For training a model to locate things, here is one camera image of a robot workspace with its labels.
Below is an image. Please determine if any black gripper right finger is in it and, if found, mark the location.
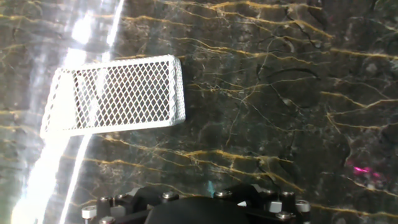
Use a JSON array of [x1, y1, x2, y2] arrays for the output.
[[213, 183, 312, 224]]

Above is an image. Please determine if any black marble-pattern mat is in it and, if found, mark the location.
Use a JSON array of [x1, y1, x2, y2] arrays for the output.
[[0, 0, 398, 224]]

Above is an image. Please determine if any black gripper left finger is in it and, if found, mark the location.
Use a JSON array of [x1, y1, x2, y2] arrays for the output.
[[80, 185, 180, 224]]

